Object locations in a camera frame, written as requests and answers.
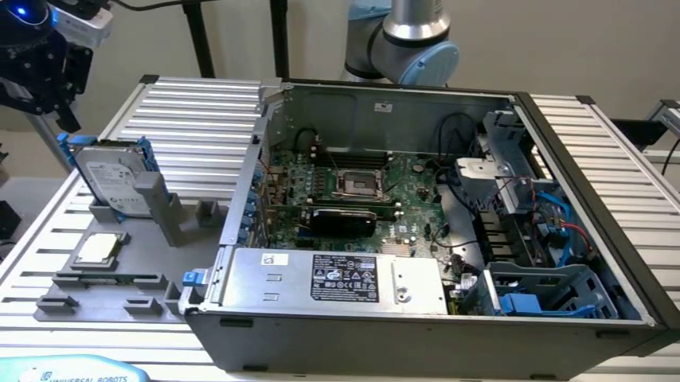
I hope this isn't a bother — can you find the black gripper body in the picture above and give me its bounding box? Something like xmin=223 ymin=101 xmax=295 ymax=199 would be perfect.
xmin=0 ymin=0 xmax=72 ymax=83

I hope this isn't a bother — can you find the blue disk caddy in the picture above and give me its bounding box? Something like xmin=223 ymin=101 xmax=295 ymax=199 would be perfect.
xmin=497 ymin=292 xmax=544 ymax=316

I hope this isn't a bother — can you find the grey plastic disk bay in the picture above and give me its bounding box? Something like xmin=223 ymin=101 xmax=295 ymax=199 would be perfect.
xmin=480 ymin=260 xmax=624 ymax=320

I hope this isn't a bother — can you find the black stand pole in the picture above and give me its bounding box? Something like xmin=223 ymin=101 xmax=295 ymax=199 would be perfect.
xmin=267 ymin=0 xmax=293 ymax=80
xmin=182 ymin=0 xmax=216 ymax=79

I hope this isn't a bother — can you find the small black box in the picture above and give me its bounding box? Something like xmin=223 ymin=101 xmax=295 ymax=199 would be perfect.
xmin=0 ymin=200 xmax=23 ymax=240

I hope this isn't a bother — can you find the silver CPU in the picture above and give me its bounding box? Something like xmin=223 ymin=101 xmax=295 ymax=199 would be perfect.
xmin=72 ymin=232 xmax=130 ymax=267

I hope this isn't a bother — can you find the grey parts rack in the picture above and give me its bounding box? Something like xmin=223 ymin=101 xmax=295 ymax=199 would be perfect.
xmin=33 ymin=171 xmax=231 ymax=320

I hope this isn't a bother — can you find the green RAM stick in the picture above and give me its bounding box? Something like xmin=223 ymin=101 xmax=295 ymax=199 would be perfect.
xmin=79 ymin=275 xmax=140 ymax=287

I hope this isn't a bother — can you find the CPU socket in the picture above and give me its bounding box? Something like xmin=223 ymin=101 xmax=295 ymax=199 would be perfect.
xmin=327 ymin=168 xmax=390 ymax=203

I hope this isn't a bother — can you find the black graphics card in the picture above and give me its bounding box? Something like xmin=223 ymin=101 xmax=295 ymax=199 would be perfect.
xmin=301 ymin=206 xmax=382 ymax=236

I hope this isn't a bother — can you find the grey power supply unit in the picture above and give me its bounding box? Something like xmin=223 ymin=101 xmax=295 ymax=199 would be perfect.
xmin=218 ymin=246 xmax=462 ymax=316

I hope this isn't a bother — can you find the blue teach pendant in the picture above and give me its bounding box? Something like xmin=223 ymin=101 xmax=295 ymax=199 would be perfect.
xmin=0 ymin=353 xmax=151 ymax=382

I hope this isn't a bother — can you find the green motherboard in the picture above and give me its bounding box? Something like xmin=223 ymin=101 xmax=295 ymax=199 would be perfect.
xmin=258 ymin=151 xmax=472 ymax=260

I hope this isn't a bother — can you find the metal drive cage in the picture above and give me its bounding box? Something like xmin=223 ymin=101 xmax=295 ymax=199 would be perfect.
xmin=454 ymin=109 xmax=554 ymax=215

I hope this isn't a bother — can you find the open black PC case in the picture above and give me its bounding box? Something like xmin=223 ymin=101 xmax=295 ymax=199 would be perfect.
xmin=183 ymin=77 xmax=668 ymax=377

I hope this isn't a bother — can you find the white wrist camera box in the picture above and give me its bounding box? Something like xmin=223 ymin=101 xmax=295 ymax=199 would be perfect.
xmin=51 ymin=4 xmax=116 ymax=47

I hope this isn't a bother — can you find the silver disk with blue frame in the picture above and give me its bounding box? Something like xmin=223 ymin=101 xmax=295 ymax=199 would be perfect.
xmin=55 ymin=133 xmax=163 ymax=220

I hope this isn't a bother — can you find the short black looped wire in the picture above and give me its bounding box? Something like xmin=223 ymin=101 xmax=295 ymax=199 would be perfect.
xmin=295 ymin=127 xmax=321 ymax=155

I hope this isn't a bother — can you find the long black looped wire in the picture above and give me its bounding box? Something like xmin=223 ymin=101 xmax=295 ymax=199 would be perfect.
xmin=437 ymin=112 xmax=480 ymax=161

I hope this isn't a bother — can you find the blue SATA wire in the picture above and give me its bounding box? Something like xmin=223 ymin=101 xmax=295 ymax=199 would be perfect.
xmin=534 ymin=190 xmax=592 ymax=268

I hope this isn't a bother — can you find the red wire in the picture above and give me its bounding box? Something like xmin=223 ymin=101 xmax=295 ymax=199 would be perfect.
xmin=561 ymin=222 xmax=594 ymax=256

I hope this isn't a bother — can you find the black box on rail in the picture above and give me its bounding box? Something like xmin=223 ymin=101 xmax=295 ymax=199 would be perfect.
xmin=609 ymin=117 xmax=663 ymax=146

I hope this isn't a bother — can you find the aluminium profile rail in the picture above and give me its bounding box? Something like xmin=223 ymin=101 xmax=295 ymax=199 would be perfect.
xmin=644 ymin=99 xmax=680 ymax=137

